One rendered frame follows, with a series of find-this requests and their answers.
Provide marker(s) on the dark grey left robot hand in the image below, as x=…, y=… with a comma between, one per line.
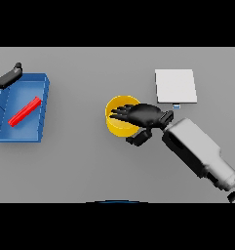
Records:
x=8, y=77

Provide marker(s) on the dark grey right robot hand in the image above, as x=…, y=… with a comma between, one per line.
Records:
x=145, y=114

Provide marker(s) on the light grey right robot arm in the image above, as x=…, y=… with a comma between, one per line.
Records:
x=200, y=153

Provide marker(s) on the yellow bowl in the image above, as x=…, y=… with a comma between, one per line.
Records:
x=117, y=128

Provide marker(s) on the red beaker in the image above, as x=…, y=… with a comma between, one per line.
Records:
x=24, y=111

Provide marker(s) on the pale square measuring scale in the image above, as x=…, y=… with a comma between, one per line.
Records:
x=176, y=86

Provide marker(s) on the blue tray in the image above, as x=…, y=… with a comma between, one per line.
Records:
x=19, y=109

